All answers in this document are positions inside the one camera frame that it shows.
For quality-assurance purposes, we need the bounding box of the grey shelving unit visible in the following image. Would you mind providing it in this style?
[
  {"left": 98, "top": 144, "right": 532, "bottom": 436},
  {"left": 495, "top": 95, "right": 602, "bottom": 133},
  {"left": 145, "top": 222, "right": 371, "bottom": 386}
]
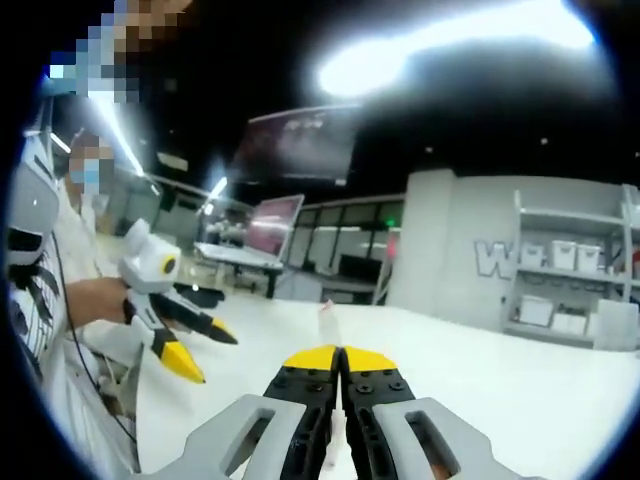
[{"left": 502, "top": 184, "right": 640, "bottom": 351}]

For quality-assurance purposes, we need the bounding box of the dark hanging ceiling screen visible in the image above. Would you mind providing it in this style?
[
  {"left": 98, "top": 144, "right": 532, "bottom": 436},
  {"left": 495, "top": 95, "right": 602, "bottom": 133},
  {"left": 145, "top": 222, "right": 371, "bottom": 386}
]
[{"left": 232, "top": 104, "right": 362, "bottom": 187}]

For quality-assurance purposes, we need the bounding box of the large tilted monitor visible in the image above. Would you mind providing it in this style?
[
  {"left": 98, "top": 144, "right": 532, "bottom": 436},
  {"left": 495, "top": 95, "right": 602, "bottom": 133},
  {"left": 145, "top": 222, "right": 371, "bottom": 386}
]
[{"left": 247, "top": 194, "right": 306, "bottom": 262}]

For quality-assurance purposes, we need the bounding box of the white grey chest device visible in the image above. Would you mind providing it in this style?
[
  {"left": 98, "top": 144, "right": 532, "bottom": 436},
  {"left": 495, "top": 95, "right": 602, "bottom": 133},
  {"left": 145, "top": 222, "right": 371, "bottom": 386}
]
[{"left": 7, "top": 137, "right": 62, "bottom": 267}]

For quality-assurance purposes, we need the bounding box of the black cable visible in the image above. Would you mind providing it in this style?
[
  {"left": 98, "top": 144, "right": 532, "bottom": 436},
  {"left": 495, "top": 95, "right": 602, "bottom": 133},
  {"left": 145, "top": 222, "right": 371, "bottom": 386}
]
[{"left": 49, "top": 232, "right": 139, "bottom": 444}]

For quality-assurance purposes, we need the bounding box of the black flat object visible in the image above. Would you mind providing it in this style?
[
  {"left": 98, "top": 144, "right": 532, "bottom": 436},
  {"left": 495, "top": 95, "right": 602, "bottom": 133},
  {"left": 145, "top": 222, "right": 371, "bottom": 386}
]
[{"left": 172, "top": 283, "right": 227, "bottom": 307}]

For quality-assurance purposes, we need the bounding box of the person's left hand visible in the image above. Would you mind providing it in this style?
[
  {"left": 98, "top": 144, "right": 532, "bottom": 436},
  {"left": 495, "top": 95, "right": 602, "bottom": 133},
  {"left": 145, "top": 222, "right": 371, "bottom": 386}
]
[{"left": 97, "top": 277, "right": 136, "bottom": 329}]

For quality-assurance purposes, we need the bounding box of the long ceiling light strip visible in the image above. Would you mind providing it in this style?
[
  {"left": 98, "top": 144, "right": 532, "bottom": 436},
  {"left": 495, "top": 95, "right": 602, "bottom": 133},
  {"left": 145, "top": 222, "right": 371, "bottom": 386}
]
[{"left": 316, "top": 4, "right": 597, "bottom": 100}]

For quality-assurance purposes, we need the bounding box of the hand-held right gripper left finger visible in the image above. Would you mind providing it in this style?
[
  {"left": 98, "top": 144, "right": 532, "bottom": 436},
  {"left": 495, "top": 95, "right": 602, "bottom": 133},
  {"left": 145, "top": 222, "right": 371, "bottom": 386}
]
[{"left": 149, "top": 344, "right": 344, "bottom": 480}]

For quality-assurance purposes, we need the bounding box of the white shelf with storage boxes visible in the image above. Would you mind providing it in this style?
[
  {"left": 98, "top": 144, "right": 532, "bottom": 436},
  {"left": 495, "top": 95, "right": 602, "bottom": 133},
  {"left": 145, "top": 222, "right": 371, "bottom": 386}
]
[{"left": 519, "top": 239, "right": 640, "bottom": 336}]

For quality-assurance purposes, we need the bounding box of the grey cabinet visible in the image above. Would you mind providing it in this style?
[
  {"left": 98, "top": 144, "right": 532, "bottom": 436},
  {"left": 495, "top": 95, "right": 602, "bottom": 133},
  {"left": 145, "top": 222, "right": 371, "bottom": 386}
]
[{"left": 594, "top": 297, "right": 640, "bottom": 352}]

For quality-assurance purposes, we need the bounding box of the small ceiling light bar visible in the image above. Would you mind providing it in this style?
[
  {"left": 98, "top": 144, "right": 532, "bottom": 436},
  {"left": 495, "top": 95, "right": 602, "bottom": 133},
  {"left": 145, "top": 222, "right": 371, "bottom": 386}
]
[
  {"left": 92, "top": 97, "right": 147, "bottom": 178},
  {"left": 202, "top": 175, "right": 229, "bottom": 214}
]

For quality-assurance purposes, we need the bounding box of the white desk with black legs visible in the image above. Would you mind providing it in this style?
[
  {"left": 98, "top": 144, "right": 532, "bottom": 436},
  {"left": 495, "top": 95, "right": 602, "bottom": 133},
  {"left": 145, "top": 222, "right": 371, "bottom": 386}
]
[{"left": 193, "top": 241, "right": 284, "bottom": 300}]

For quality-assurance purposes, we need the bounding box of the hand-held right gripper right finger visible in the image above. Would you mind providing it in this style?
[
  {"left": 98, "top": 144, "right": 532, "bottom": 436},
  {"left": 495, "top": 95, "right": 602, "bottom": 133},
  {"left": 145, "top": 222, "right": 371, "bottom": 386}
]
[{"left": 341, "top": 346, "right": 534, "bottom": 480}]

